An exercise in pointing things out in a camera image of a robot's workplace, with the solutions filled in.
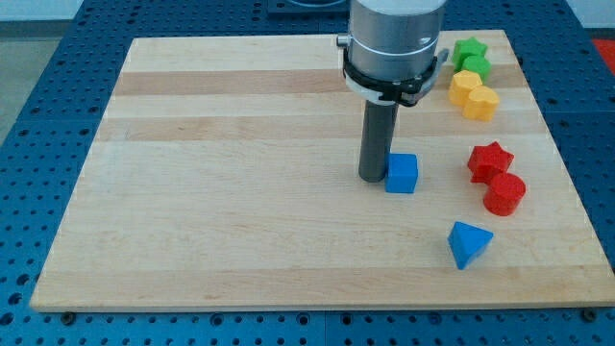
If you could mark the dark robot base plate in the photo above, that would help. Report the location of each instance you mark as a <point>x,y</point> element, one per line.
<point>305,7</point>

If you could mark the green star block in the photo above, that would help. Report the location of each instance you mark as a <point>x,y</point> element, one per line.
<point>465,48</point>

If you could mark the yellow hexagon block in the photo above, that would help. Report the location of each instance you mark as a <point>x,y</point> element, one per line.
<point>462,83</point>

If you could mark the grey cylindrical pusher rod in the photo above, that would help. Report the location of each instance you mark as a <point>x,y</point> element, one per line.
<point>377,134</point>

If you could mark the blue cube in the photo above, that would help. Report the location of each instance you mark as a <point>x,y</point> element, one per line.
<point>402,174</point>

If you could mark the blue triangle block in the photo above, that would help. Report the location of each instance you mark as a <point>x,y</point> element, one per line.
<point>467,243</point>

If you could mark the red cylinder block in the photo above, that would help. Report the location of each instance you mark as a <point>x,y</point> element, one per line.
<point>504,194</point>

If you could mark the green cylinder block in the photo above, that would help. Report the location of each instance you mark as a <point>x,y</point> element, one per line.
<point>478,64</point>

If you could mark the yellow heart block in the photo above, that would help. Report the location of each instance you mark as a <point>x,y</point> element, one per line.
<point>482,103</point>

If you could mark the black clamp ring mount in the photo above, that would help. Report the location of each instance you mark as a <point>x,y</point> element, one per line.
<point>384,93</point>

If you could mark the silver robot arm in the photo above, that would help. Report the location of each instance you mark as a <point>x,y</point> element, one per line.
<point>390,60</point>

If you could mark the wooden board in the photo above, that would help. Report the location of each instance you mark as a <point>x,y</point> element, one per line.
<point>223,177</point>

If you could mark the red star block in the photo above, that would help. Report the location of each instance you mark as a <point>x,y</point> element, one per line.
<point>487,161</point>

